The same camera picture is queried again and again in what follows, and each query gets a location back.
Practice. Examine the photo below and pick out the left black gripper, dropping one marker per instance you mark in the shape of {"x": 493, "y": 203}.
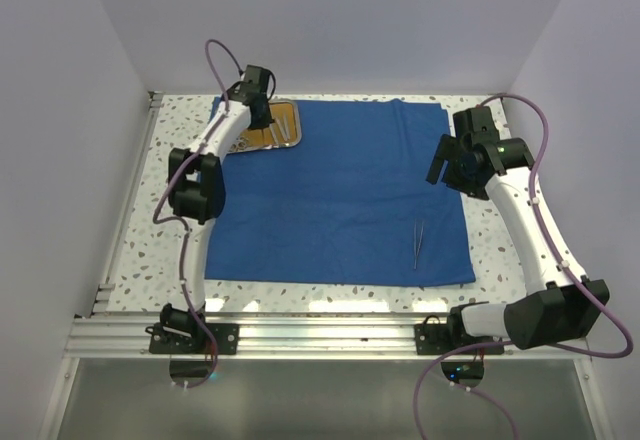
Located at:
{"x": 264, "y": 122}

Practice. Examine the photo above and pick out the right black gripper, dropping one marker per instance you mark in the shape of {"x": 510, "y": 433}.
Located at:
{"x": 450, "y": 149}

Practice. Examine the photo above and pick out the steel scalpel handle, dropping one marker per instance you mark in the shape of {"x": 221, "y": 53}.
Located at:
{"x": 273, "y": 134}

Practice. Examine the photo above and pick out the steel instrument tray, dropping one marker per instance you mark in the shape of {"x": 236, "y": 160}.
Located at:
{"x": 262, "y": 139}

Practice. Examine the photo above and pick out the thin steel tweezers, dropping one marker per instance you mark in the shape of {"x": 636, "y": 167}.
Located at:
{"x": 418, "y": 235}

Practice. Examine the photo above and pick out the blue surgical cloth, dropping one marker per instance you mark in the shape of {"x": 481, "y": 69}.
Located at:
{"x": 340, "y": 206}

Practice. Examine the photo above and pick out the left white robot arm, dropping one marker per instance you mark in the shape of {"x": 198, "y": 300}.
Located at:
{"x": 195, "y": 197}

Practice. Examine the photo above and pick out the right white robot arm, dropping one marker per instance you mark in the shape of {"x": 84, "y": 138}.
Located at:
{"x": 559, "y": 302}

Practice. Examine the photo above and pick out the steel forceps in tray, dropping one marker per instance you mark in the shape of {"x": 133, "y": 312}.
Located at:
{"x": 283, "y": 128}

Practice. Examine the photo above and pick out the steel ring-handled scissors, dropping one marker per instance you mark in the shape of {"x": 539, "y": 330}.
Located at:
{"x": 243, "y": 143}

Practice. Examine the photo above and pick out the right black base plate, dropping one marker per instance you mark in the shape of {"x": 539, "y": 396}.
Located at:
{"x": 435, "y": 336}

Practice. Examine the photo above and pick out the aluminium left side rail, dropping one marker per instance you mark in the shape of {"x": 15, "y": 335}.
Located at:
{"x": 105, "y": 283}

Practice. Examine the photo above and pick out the aluminium rail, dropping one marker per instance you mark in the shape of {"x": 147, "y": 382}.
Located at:
{"x": 105, "y": 283}
{"x": 306, "y": 336}

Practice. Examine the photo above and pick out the aluminium front rail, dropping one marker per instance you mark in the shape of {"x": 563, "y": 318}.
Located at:
{"x": 306, "y": 336}

